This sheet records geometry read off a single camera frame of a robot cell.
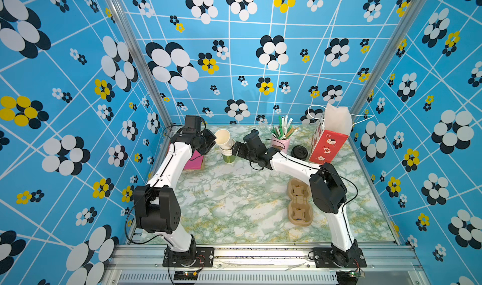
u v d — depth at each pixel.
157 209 0.44
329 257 0.73
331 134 0.84
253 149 0.72
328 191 0.53
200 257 0.73
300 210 0.83
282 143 0.86
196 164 0.94
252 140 0.73
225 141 0.86
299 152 1.01
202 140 0.74
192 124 0.67
